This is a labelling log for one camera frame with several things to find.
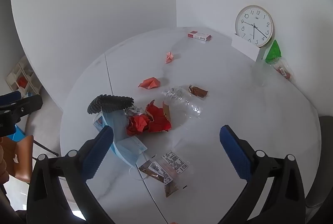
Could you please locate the red crumpled wrapper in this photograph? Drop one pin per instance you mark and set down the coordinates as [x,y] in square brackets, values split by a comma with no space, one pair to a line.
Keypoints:
[149,83]

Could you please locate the black ribbed paper liner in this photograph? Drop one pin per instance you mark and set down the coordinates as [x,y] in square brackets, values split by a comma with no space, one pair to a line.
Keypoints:
[109,103]

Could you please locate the grey crumpled foil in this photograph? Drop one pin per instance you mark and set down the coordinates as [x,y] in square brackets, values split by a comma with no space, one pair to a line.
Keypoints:
[132,111]

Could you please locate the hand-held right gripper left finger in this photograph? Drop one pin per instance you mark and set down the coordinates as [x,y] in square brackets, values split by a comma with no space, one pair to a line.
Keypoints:
[98,152]

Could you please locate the clear bag of red snacks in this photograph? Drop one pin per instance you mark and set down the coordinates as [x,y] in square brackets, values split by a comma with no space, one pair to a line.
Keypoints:
[283,70]

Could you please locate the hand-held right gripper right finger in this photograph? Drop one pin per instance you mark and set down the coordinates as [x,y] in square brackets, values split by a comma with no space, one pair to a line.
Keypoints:
[234,152]

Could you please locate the red item in cart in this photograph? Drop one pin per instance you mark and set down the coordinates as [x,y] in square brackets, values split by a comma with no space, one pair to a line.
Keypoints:
[22,81]

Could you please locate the person's left hand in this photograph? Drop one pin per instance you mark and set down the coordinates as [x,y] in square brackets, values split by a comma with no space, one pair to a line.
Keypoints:
[3,161]

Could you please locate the brown barcode snack wrapper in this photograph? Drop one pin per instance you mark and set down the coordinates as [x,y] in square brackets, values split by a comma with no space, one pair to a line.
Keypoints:
[153,170]

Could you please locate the white cardboard box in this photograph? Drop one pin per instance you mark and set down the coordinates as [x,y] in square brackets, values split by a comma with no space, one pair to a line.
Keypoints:
[245,48]

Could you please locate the red paper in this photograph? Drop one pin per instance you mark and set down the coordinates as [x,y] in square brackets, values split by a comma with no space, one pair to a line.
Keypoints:
[136,125]

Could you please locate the brown leather chair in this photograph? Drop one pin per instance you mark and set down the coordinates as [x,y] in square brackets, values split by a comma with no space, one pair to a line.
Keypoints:
[22,161]

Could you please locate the blue plastic bin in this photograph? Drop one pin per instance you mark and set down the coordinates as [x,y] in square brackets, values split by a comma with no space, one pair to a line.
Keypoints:
[19,134]

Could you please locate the white crumpled tissue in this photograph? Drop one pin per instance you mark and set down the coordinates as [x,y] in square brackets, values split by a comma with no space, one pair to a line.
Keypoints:
[15,159]

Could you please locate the clear barcode wrapper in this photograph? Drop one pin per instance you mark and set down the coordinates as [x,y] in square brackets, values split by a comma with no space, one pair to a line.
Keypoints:
[175,161]

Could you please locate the round white wall clock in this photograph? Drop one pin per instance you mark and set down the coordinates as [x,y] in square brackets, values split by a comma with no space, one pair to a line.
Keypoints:
[253,25]

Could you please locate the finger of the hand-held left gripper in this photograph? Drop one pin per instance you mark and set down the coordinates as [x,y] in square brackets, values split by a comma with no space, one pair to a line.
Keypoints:
[10,97]
[27,107]

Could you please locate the red torn paper bag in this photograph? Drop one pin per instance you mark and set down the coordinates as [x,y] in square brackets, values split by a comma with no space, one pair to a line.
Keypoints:
[160,121]

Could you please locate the grey chair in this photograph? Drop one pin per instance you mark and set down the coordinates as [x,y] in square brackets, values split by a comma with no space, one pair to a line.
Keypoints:
[326,135]

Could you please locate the cream shelf cart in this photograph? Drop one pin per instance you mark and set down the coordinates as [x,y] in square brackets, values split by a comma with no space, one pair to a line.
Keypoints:
[19,73]

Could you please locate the blue face mask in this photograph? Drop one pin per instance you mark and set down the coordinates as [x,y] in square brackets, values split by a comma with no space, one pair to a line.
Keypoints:
[124,148]

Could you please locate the pink crumpled paper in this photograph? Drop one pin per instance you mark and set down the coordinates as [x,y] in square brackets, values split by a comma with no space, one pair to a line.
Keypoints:
[169,57]

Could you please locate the clear tube red cap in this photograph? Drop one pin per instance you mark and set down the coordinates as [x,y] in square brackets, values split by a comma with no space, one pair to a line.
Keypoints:
[199,36]

